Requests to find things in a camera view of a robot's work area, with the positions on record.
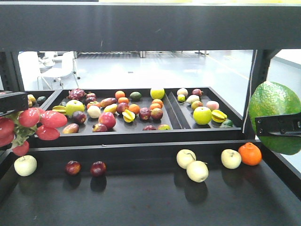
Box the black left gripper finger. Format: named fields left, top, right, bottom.
left=0, top=90, right=28, bottom=115

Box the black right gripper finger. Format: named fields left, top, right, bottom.
left=255, top=113, right=301, bottom=137

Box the red cherry tomato bunch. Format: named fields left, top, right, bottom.
left=0, top=107, right=67, bottom=156

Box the large green avocado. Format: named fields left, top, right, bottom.
left=248, top=81, right=301, bottom=155

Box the yellow star fruit left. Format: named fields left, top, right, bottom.
left=52, top=105, right=67, bottom=115

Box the yellow star fruit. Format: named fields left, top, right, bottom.
left=122, top=109, right=135, bottom=123
left=52, top=105, right=67, bottom=115
left=212, top=110, right=228, bottom=123

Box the red dragon fruit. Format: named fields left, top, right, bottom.
left=67, top=88, right=87, bottom=101

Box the yellow star fruit right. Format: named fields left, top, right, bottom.
left=212, top=110, right=228, bottom=123

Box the yellow star fruit centre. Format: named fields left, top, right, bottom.
left=122, top=109, right=135, bottom=123

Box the black fruit display stand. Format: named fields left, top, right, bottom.
left=0, top=0, right=301, bottom=226

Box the orange tangerine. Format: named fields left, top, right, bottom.
left=238, top=142, right=262, bottom=166

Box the large green apple left tray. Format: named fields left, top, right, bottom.
left=65, top=100, right=85, bottom=116

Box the large green apple tray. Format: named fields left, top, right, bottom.
left=193, top=106, right=212, bottom=125
left=65, top=100, right=85, bottom=116

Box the pale pear far left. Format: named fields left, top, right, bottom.
left=14, top=155, right=37, bottom=177

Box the pale pear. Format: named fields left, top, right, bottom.
left=186, top=161, right=209, bottom=183
left=176, top=149, right=197, bottom=169
left=14, top=155, right=37, bottom=177
left=221, top=149, right=242, bottom=169

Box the pale pear right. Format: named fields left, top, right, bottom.
left=221, top=149, right=242, bottom=169

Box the large green apple right tray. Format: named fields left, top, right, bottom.
left=193, top=106, right=212, bottom=125

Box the dark red apple left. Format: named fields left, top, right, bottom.
left=65, top=161, right=81, bottom=176

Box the dark red apple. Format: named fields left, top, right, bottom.
left=90, top=161, right=107, bottom=177
left=65, top=161, right=81, bottom=176

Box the large red apple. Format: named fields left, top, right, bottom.
left=98, top=112, right=116, bottom=129

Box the pale pear centre front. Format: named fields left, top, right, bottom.
left=186, top=161, right=209, bottom=183

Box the pale pear centre back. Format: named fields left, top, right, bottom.
left=176, top=149, right=197, bottom=169

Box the dark red apple right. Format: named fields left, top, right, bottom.
left=90, top=161, right=107, bottom=177

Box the green avocado back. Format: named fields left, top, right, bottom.
left=129, top=91, right=142, bottom=101

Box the yellow green pomelo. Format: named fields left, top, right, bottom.
left=150, top=89, right=165, bottom=99

